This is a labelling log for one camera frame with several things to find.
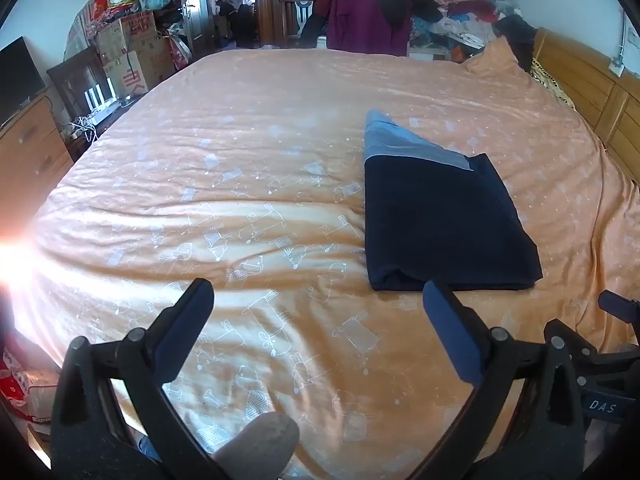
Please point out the white router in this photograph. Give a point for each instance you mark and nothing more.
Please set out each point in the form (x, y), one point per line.
(96, 99)

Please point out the wooden chair back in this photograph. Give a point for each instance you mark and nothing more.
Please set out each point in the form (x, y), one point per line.
(295, 12)

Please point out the wooden door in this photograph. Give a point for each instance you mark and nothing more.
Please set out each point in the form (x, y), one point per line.
(192, 0)

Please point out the maroon jacket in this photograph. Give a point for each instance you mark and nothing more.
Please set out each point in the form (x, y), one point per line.
(365, 25)

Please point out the navy shorts with blue waistband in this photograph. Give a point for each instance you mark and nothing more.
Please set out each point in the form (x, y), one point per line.
(440, 220)

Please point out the orange pillow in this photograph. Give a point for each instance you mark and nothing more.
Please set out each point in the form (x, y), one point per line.
(495, 60)

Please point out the large cardboard box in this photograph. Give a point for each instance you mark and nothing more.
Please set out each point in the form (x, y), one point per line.
(137, 74)

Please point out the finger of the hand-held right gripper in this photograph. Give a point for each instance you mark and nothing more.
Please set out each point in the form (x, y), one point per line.
(620, 306)

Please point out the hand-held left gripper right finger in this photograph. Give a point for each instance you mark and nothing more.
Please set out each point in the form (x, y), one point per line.
(452, 332)

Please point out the grey rounded object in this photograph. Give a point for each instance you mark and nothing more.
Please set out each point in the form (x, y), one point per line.
(262, 440)

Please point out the wooden headboard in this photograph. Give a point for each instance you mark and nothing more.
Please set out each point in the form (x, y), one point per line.
(595, 100)

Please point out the wooden dresser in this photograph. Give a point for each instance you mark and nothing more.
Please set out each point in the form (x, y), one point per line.
(27, 155)

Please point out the dark wooden cabinet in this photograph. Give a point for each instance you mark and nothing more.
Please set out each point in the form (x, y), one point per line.
(72, 80)

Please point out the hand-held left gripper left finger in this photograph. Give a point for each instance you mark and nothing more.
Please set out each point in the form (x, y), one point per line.
(181, 327)

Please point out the small cardboard box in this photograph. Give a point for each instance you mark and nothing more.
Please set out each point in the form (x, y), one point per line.
(125, 35)

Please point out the pile of mixed clothes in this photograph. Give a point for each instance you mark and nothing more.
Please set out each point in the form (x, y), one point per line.
(470, 5)

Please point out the bed with orange printed sheet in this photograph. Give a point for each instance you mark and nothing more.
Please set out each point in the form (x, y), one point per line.
(240, 200)

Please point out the black garment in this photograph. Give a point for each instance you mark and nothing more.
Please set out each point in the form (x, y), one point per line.
(400, 2)

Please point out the black television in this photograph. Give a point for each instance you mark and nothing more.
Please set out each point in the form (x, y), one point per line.
(17, 77)

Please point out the red and white package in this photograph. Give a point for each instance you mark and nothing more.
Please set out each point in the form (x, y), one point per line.
(20, 385)

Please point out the white wall socket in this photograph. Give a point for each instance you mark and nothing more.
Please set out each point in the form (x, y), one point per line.
(616, 66)

